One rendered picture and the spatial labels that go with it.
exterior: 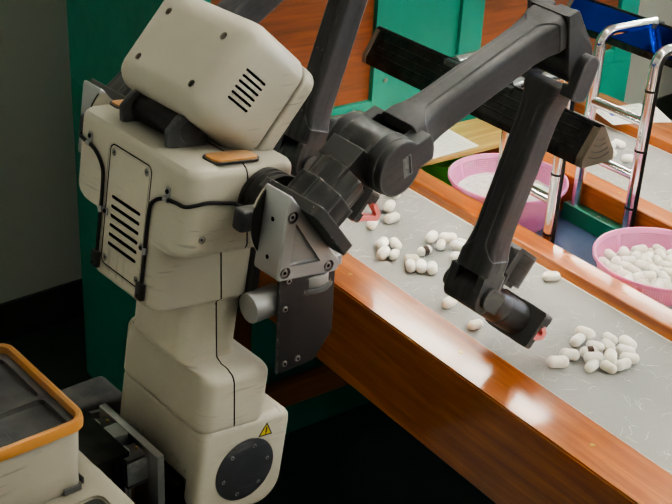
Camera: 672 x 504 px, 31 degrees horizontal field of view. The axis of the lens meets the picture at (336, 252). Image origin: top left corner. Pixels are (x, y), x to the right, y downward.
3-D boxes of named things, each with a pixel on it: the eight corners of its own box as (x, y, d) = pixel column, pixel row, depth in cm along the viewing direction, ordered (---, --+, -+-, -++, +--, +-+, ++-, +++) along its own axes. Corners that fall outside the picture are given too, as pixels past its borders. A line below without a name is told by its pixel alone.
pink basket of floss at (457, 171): (560, 249, 257) (566, 209, 253) (436, 232, 262) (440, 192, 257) (565, 199, 281) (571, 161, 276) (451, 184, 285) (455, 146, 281)
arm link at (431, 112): (545, -28, 173) (602, -5, 167) (545, 51, 182) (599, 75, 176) (320, 129, 153) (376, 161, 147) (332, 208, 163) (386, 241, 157)
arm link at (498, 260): (525, 29, 176) (585, 55, 170) (546, 32, 181) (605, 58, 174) (429, 290, 191) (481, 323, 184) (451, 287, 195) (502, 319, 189)
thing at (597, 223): (627, 253, 257) (663, 51, 237) (560, 217, 271) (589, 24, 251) (686, 233, 267) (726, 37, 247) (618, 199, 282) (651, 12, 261)
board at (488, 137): (409, 170, 268) (409, 165, 268) (368, 147, 279) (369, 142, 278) (518, 142, 286) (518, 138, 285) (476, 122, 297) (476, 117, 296)
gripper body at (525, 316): (510, 291, 205) (488, 275, 200) (552, 318, 198) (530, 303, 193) (489, 322, 206) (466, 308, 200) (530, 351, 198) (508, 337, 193)
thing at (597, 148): (580, 169, 203) (587, 129, 200) (360, 62, 247) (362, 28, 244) (613, 160, 207) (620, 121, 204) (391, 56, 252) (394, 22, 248)
